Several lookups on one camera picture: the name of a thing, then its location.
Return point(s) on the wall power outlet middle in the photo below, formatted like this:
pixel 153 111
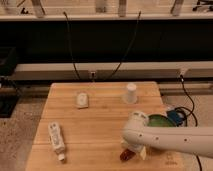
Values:
pixel 92 74

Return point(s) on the green bowl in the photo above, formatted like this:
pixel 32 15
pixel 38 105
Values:
pixel 157 120

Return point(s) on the blue object beside table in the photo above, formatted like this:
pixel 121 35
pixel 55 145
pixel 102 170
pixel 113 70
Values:
pixel 173 115

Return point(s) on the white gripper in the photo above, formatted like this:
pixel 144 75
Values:
pixel 137 149

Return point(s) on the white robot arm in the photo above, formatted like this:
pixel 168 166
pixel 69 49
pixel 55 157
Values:
pixel 158 131

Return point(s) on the white paper cup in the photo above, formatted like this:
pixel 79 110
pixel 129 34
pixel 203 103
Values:
pixel 130 96

